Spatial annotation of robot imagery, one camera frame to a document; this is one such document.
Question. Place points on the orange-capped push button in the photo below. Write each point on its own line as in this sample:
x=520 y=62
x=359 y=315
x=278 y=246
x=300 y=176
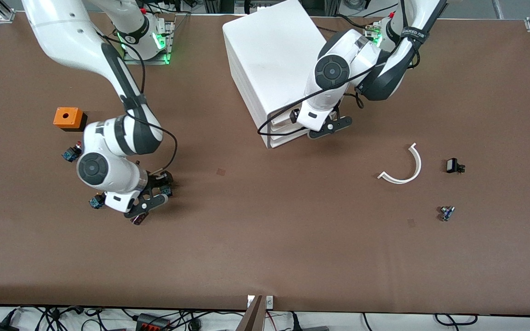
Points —
x=167 y=190

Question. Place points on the white plastic drawer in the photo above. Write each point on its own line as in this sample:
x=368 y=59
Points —
x=281 y=115
x=285 y=130
x=283 y=123
x=288 y=138

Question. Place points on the metal base plate right arm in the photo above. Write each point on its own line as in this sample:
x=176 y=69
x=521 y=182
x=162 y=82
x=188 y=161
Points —
x=166 y=57

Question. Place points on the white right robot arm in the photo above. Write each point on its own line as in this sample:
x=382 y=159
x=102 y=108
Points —
x=108 y=170

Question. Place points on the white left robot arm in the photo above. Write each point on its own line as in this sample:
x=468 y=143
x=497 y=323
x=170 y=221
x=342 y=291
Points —
x=334 y=71

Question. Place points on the green-capped push button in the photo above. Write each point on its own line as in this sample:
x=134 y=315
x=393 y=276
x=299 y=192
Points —
x=96 y=201

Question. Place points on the white drawer cabinet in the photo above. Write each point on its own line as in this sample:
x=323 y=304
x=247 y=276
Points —
x=265 y=50

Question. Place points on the red-capped push button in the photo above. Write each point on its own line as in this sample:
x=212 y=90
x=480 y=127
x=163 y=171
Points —
x=69 y=154

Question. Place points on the dark purple small block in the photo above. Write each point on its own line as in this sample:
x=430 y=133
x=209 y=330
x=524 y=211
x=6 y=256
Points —
x=137 y=220

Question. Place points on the orange box with hole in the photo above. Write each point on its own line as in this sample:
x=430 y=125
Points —
x=67 y=117

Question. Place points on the black orange power strip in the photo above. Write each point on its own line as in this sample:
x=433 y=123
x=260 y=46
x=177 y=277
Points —
x=152 y=322

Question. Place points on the white curved plastic strip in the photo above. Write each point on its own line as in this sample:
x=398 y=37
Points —
x=417 y=163

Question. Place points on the small blue electronic component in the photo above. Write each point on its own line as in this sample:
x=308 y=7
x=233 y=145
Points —
x=447 y=213

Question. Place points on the black floor plug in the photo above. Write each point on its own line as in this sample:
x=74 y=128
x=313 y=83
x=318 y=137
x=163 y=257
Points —
x=295 y=322

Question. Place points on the small white bracket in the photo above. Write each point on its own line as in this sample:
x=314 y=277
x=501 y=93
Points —
x=269 y=301
x=250 y=301

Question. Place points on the wooden post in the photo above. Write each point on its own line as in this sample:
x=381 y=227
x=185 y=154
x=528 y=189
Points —
x=253 y=317

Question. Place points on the small black switch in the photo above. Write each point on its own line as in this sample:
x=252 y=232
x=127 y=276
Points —
x=452 y=165

